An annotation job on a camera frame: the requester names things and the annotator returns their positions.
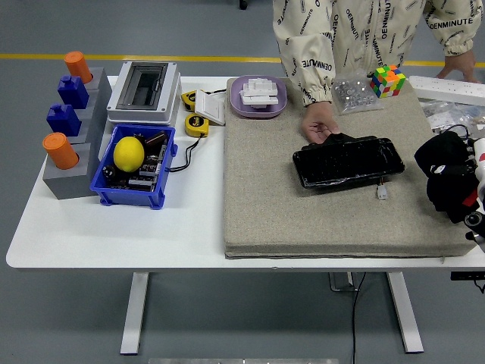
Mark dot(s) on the white wall switch plate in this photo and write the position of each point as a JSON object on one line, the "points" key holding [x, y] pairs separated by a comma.
{"points": [[211, 108]]}

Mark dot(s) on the orange cylinder peg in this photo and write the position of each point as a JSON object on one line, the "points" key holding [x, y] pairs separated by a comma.
{"points": [[77, 66], [60, 149]]}

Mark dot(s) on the black chair caster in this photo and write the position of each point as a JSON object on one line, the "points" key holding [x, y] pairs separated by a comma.
{"points": [[243, 4]]}

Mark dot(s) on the person's left hand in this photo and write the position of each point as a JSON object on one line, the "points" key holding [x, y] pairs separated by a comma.
{"points": [[460, 64]]}

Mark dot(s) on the blue plastic bin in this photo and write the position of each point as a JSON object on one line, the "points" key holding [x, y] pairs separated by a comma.
{"points": [[129, 197]]}

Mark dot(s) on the blue block peg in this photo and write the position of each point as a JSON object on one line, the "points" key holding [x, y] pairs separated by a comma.
{"points": [[63, 119], [72, 91]]}

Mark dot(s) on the black table control box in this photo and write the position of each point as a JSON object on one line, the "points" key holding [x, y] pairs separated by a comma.
{"points": [[466, 276]]}

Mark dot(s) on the white power strip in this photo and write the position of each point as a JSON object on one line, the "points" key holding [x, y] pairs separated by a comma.
{"points": [[447, 89]]}

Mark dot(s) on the black electronic circuit parts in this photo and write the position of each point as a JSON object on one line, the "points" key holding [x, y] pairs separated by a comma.
{"points": [[149, 170]]}

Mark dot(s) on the grey stepped block holder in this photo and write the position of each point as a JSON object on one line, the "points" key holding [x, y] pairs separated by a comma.
{"points": [[68, 186]]}

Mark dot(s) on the clear bag of metal nuts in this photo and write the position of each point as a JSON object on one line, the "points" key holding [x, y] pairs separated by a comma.
{"points": [[356, 95]]}

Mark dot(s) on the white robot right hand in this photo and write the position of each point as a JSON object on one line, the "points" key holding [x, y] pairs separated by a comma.
{"points": [[480, 155]]}

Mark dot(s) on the beige fabric mat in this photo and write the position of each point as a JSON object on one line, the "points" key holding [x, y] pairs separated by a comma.
{"points": [[265, 189]]}

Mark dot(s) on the metal under-table bracket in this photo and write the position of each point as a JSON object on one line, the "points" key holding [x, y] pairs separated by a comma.
{"points": [[341, 289]]}

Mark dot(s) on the person's left forearm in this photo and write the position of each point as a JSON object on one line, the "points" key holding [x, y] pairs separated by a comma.
{"points": [[451, 26]]}

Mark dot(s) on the grey white electrical enclosure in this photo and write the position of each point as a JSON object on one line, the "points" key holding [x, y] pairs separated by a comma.
{"points": [[166, 95]]}

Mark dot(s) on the person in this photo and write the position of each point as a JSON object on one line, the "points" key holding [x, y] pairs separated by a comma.
{"points": [[363, 30]]}

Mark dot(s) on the clear plastic bags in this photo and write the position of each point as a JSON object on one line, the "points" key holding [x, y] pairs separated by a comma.
{"points": [[447, 112]]}

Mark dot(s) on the yellow tape measure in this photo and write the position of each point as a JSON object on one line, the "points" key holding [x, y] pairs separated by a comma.
{"points": [[188, 100], [196, 124]]}

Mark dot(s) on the person's right forearm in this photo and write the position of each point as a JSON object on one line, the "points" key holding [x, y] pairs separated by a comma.
{"points": [[308, 64]]}

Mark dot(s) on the black rag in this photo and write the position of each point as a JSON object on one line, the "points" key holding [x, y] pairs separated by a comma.
{"points": [[443, 148]]}

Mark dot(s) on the colourful puzzle cube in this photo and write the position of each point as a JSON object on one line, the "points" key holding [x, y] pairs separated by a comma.
{"points": [[387, 80]]}

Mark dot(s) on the purple square bowl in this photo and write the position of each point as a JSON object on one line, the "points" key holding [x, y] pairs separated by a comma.
{"points": [[238, 106]]}

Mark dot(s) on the yellow lemon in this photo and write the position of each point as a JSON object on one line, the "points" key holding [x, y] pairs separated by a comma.
{"points": [[129, 153]]}

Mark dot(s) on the person's right hand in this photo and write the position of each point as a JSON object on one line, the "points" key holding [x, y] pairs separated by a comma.
{"points": [[317, 121]]}

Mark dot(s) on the white plastic parts pile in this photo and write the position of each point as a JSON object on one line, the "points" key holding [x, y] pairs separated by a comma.
{"points": [[259, 93]]}

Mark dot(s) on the white table leg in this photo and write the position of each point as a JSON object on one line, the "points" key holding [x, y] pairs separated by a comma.
{"points": [[405, 314], [134, 314]]}

